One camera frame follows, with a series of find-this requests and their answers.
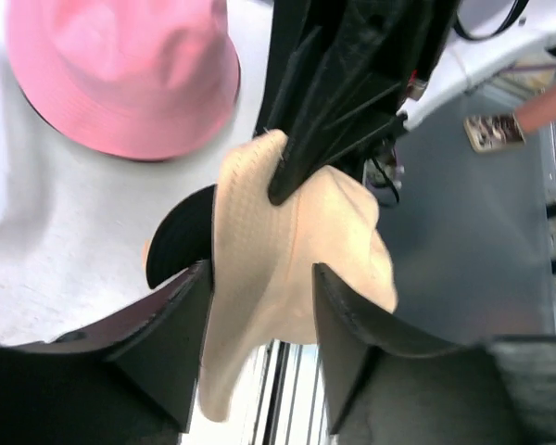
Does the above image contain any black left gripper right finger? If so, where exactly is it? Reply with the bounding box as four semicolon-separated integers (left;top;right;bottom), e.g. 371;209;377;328
313;264;556;444

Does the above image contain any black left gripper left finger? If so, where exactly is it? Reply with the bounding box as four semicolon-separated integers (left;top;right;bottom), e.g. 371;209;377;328
0;261;212;444

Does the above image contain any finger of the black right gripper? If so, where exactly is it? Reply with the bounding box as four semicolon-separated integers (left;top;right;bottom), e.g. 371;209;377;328
264;1;459;205

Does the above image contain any beige hat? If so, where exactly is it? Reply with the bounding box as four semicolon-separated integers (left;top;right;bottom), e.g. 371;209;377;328
142;128;398;426

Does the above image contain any pink hat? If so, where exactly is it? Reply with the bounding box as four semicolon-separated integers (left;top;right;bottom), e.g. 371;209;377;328
6;0;240;160

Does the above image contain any black bucket hat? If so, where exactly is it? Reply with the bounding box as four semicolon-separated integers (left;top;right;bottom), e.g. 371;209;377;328
18;87;168;163

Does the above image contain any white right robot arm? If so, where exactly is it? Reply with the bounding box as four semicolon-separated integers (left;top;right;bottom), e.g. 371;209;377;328
258;1;556;205

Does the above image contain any patterned phone with hand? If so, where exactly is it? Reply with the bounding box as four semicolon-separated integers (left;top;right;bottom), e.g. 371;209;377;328
462;73;556;154

